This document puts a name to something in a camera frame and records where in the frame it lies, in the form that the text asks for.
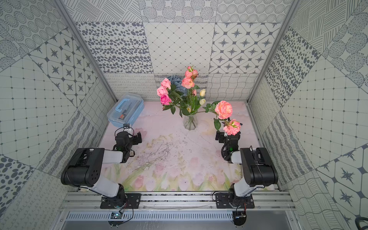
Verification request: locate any cream tulip stem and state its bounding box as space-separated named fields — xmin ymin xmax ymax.
xmin=187 ymin=89 xmax=206 ymax=115

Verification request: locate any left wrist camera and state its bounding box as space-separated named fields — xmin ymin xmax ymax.
xmin=122 ymin=124 xmax=131 ymax=133

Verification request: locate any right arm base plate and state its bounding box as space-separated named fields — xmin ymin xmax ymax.
xmin=212 ymin=192 xmax=255 ymax=209

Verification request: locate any clear glass vase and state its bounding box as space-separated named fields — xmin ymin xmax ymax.
xmin=183 ymin=115 xmax=198 ymax=130

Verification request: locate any blue clear plastic toolbox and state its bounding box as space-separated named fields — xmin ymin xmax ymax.
xmin=107 ymin=93 xmax=144 ymax=127

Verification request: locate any coral rose cluster stem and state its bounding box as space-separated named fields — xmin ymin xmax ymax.
xmin=181 ymin=66 xmax=198 ymax=113

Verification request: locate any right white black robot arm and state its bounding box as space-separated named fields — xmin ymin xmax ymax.
xmin=215 ymin=131 xmax=278 ymax=208

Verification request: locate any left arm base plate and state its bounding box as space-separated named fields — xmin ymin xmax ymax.
xmin=100 ymin=193 xmax=142 ymax=209

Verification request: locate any large coral pink rose stem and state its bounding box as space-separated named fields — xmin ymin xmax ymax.
xmin=203 ymin=101 xmax=241 ymax=136

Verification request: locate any light pink rose stem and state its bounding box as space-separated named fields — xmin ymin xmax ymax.
xmin=157 ymin=78 xmax=184 ymax=98

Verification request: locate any magenta rose stem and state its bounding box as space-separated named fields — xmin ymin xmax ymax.
xmin=160 ymin=94 xmax=183 ymax=115

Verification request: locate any blue hydrangea flower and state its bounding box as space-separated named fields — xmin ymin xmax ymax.
xmin=167 ymin=74 xmax=187 ymax=95

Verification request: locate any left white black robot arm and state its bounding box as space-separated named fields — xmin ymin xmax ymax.
xmin=60 ymin=128 xmax=142 ymax=209

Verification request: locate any aluminium rail frame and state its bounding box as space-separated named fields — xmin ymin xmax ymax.
xmin=60 ymin=191 xmax=296 ymax=211

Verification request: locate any screwdriver inside toolbox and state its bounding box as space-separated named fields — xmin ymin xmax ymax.
xmin=119 ymin=103 xmax=132 ymax=120

